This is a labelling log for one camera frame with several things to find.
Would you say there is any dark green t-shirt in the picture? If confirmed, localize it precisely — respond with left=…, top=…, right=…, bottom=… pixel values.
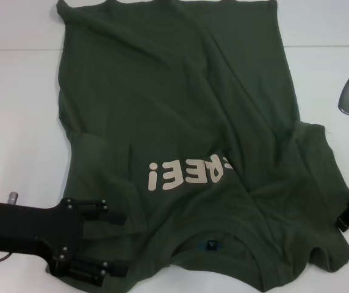
left=45, top=0, right=349, bottom=293

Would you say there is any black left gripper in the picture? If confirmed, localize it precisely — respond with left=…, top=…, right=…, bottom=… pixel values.
left=0, top=197, right=129, bottom=281

